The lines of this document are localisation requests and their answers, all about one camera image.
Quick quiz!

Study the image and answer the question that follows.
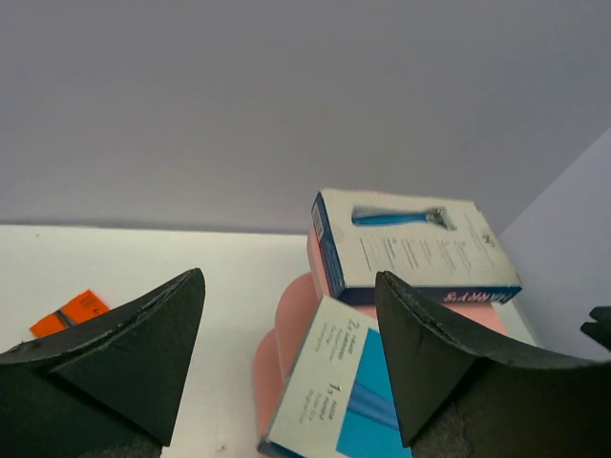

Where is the blue Harry's razor box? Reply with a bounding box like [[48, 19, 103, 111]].
[[259, 297, 411, 458], [311, 188, 522, 305]]

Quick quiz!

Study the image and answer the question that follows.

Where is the pink three-tier wooden shelf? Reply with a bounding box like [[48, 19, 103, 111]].
[[253, 223, 505, 433]]

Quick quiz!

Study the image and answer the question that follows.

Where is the orange Gillette box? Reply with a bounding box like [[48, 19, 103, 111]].
[[30, 290, 110, 338]]

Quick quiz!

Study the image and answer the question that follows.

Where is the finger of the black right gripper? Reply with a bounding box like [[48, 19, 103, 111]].
[[580, 305, 611, 351]]

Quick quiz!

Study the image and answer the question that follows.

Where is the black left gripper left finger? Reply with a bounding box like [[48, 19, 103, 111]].
[[1, 268, 205, 458]]

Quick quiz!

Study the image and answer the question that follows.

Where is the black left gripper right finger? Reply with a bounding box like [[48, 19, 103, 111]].
[[375, 272, 610, 457]]

